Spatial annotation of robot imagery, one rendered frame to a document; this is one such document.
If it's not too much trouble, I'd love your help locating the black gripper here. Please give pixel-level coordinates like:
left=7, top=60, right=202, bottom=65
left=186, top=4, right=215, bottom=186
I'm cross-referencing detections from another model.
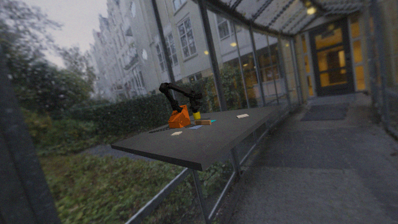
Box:
left=189, top=100, right=200, bottom=113

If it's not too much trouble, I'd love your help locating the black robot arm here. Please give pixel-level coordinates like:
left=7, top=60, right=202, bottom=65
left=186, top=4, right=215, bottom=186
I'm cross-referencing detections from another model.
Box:
left=159, top=82, right=203, bottom=113

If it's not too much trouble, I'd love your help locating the brown wooden curved bar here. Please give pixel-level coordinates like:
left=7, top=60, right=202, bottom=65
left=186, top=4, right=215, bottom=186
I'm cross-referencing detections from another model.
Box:
left=194, top=120, right=211, bottom=125

